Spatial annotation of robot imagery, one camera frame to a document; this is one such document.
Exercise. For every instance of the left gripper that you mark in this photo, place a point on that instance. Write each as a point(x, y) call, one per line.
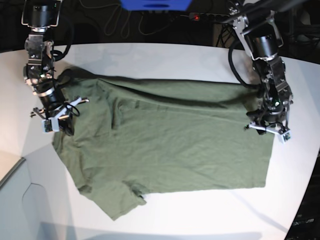
point(268, 122)

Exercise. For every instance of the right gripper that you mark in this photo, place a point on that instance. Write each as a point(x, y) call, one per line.
point(63, 111)

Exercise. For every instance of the olive green t-shirt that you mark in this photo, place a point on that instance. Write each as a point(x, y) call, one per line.
point(141, 136)

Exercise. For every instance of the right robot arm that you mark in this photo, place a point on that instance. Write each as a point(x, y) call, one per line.
point(38, 72)

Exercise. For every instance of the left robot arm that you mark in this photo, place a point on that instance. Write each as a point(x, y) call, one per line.
point(256, 30)

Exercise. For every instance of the blue box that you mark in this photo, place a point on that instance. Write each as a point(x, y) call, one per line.
point(155, 5)

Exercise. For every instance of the black power strip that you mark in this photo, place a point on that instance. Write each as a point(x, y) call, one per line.
point(205, 17)

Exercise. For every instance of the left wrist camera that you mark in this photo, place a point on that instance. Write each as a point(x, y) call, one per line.
point(285, 136)

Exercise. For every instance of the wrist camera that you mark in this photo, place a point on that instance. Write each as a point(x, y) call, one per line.
point(50, 125)
point(285, 136)

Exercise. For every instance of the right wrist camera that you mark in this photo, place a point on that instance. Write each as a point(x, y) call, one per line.
point(50, 125)

